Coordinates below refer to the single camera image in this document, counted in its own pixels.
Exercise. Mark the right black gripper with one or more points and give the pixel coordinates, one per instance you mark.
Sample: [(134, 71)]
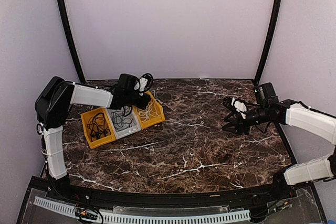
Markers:
[(235, 122)]

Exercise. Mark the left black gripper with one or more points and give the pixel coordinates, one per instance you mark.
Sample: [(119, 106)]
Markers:
[(146, 99)]

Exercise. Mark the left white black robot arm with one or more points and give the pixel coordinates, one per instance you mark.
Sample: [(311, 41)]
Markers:
[(56, 102)]

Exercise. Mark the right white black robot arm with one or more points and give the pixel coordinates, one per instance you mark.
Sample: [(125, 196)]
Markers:
[(268, 109)]

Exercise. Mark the yellow bin near back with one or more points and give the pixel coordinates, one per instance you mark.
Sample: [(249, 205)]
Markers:
[(152, 115)]

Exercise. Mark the yellow bin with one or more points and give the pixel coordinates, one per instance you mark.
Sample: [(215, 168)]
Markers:
[(152, 115), (97, 128)]

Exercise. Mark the white plastic bin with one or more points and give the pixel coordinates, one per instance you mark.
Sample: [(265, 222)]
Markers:
[(124, 122)]

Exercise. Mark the yellow bin near front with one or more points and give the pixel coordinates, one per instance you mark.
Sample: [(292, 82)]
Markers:
[(97, 128)]

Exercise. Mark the small circuit board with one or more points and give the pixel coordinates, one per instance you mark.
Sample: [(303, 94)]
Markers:
[(86, 213)]

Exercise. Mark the white slotted cable duct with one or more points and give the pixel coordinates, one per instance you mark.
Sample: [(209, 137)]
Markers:
[(149, 215)]

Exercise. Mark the right black frame post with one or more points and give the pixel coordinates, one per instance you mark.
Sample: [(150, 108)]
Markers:
[(268, 41)]

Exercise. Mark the black frame post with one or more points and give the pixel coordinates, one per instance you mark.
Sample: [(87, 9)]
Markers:
[(70, 40), (268, 41)]

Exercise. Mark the black front rail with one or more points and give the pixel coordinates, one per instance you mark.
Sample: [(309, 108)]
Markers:
[(106, 199)]

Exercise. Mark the left black frame post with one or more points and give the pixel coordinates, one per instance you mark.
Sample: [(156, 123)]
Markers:
[(70, 40)]

